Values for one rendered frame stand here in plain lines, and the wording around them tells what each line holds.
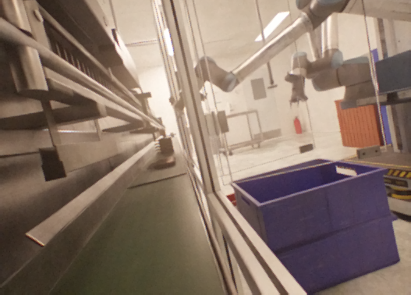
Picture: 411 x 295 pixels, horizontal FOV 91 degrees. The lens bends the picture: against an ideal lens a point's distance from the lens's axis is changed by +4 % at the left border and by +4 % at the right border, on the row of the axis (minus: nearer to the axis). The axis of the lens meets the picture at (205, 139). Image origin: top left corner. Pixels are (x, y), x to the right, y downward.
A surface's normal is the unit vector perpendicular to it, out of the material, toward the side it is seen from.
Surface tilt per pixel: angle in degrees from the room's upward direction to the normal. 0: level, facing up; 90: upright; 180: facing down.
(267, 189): 90
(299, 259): 90
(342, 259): 90
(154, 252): 2
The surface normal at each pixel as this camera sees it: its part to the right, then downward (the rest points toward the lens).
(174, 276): -0.21, -0.97
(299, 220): 0.17, 0.02
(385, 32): -0.94, 0.22
